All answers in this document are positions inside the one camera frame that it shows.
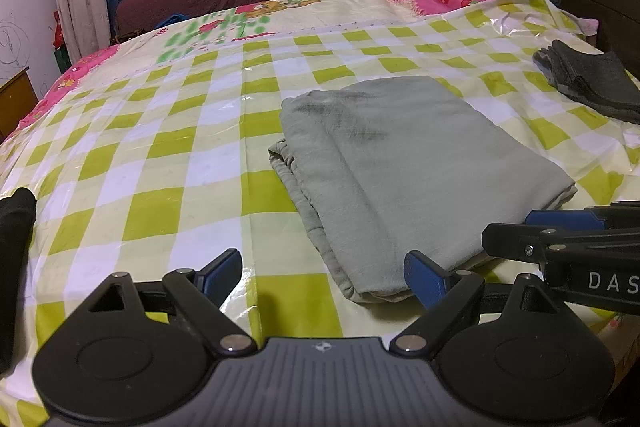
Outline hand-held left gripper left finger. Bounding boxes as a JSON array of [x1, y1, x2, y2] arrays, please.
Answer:
[[86, 248, 257, 354]]

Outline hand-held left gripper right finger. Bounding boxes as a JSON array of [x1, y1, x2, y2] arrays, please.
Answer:
[[390, 250, 566, 354]]

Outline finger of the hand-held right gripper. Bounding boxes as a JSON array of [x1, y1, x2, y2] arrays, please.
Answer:
[[481, 222, 640, 264], [524, 202, 640, 232]]

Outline grey-green pants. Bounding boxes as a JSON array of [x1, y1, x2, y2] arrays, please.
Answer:
[[268, 76, 578, 304]]

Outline dark grey folded pants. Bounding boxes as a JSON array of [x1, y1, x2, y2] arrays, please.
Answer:
[[532, 39, 640, 125]]

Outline yellow-green checkered plastic sheet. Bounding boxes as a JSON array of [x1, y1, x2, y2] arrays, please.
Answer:
[[0, 0, 640, 408]]

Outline black cloth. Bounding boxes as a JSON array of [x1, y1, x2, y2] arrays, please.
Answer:
[[0, 187, 38, 377]]

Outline wooden cabinet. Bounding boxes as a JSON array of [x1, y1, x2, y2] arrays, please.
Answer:
[[0, 67, 41, 144]]

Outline cherry print bed sheet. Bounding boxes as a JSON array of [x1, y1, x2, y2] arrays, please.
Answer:
[[0, 0, 601, 148]]

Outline red hanging bag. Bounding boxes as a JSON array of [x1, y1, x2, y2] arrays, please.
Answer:
[[51, 8, 70, 74]]

